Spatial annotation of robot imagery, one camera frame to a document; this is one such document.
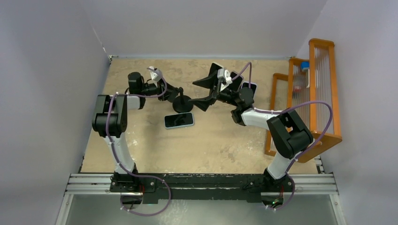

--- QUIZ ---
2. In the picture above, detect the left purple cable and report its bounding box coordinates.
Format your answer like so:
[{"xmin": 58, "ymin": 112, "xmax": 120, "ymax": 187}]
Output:
[{"xmin": 105, "ymin": 67, "xmax": 172, "ymax": 217}]

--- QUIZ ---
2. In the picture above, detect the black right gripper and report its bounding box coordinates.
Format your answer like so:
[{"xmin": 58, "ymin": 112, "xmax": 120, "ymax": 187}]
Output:
[{"xmin": 189, "ymin": 71, "xmax": 240, "ymax": 112}]

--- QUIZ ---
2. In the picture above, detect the black round base phone stand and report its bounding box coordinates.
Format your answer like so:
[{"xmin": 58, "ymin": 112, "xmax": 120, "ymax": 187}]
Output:
[{"xmin": 172, "ymin": 87, "xmax": 193, "ymax": 113}]

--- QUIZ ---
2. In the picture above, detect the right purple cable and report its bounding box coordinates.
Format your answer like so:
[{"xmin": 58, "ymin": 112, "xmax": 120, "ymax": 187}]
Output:
[{"xmin": 231, "ymin": 62, "xmax": 333, "ymax": 212}]

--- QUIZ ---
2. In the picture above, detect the white case phone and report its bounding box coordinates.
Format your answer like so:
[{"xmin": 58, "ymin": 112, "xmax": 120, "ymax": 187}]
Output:
[{"xmin": 209, "ymin": 62, "xmax": 224, "ymax": 75}]

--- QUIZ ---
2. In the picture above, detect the red black stamp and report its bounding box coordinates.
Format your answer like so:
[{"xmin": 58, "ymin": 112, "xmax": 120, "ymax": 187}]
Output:
[{"xmin": 292, "ymin": 85, "xmax": 301, "ymax": 99}]

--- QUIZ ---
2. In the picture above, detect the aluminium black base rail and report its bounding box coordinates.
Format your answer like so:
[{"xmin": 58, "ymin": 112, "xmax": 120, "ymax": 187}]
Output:
[{"xmin": 56, "ymin": 157, "xmax": 346, "ymax": 225}]

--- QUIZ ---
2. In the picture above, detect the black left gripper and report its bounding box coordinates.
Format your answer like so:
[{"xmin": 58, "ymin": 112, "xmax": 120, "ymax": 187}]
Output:
[{"xmin": 140, "ymin": 78, "xmax": 178, "ymax": 101}]

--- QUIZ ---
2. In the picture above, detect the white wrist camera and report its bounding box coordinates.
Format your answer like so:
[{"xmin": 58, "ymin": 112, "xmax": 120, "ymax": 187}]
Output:
[
  {"xmin": 217, "ymin": 68, "xmax": 233, "ymax": 92},
  {"xmin": 147, "ymin": 66, "xmax": 163, "ymax": 83}
]

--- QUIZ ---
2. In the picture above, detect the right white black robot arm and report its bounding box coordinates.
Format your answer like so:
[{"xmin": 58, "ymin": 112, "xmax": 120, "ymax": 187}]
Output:
[{"xmin": 190, "ymin": 72, "xmax": 313, "ymax": 191}]

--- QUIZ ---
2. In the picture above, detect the purple case phone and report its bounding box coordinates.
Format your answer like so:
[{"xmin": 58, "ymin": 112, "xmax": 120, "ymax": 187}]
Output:
[{"xmin": 228, "ymin": 71, "xmax": 244, "ymax": 91}]

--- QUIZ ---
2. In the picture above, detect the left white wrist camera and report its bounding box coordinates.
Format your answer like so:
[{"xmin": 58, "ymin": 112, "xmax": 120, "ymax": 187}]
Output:
[{"xmin": 147, "ymin": 66, "xmax": 163, "ymax": 83}]

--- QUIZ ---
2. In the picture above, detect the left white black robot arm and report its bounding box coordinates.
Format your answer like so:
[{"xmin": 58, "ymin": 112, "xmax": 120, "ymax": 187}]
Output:
[{"xmin": 92, "ymin": 68, "xmax": 183, "ymax": 192}]

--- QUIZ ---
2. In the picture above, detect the blue case phone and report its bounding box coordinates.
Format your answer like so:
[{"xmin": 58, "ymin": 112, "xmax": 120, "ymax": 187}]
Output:
[{"xmin": 164, "ymin": 112, "xmax": 195, "ymax": 129}]

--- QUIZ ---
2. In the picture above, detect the lilac case phone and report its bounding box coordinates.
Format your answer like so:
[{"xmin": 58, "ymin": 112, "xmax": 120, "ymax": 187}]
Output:
[{"xmin": 241, "ymin": 81, "xmax": 257, "ymax": 95}]

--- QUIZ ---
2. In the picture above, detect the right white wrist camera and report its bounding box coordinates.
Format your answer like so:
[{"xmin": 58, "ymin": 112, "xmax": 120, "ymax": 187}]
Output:
[{"xmin": 217, "ymin": 68, "xmax": 233, "ymax": 92}]

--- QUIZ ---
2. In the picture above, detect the orange wooden tiered rack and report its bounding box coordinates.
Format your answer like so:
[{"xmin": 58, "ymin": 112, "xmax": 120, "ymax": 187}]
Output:
[{"xmin": 270, "ymin": 38, "xmax": 342, "ymax": 163}]

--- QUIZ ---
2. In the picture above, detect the purple cable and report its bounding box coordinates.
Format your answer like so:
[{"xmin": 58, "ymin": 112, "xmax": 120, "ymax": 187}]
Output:
[
  {"xmin": 231, "ymin": 62, "xmax": 333, "ymax": 212},
  {"xmin": 105, "ymin": 67, "xmax": 172, "ymax": 217}
]

